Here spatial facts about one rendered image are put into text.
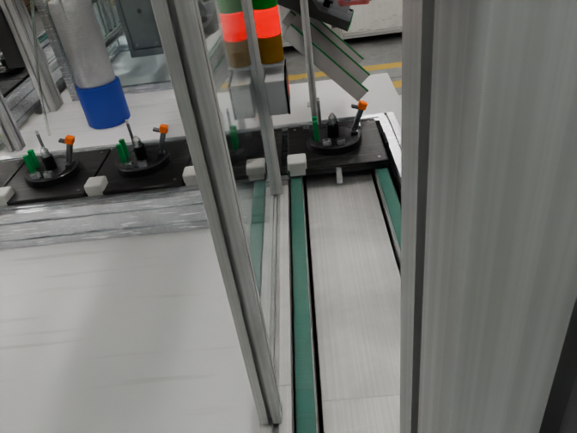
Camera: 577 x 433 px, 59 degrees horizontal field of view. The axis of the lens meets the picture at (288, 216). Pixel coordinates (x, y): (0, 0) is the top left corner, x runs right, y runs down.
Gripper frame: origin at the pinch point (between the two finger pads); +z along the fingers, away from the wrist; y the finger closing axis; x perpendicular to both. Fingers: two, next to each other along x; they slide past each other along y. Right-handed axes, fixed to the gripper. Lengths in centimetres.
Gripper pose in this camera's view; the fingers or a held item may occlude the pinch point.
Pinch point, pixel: (342, 0)
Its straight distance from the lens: 147.9
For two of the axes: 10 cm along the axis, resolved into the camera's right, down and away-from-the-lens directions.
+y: -1.7, 5.8, -8.0
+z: -8.3, 3.4, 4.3
